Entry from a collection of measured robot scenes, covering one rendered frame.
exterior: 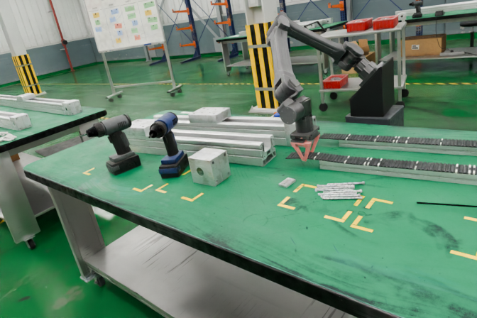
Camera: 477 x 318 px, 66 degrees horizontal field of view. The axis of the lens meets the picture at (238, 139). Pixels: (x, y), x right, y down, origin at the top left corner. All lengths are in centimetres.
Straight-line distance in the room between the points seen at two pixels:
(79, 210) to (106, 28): 569
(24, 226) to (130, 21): 492
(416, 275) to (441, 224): 19
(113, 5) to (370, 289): 689
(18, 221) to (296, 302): 196
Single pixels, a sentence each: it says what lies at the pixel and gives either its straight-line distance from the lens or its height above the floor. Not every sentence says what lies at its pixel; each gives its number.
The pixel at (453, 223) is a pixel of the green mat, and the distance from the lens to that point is 99.
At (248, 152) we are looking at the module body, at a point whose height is 83.
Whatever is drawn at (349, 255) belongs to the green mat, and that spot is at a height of 78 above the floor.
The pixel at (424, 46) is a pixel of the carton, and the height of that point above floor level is 35.
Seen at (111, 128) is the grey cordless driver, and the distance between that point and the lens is 149.
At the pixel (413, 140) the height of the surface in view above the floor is 81.
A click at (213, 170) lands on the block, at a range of 120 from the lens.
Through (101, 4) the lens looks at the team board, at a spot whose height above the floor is 178.
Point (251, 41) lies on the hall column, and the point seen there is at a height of 90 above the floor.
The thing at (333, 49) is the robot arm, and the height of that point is 109.
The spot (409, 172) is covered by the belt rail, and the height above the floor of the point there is 80.
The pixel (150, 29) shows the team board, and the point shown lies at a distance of 693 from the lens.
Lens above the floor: 132
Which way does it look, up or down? 19 degrees down
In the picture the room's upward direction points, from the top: 10 degrees counter-clockwise
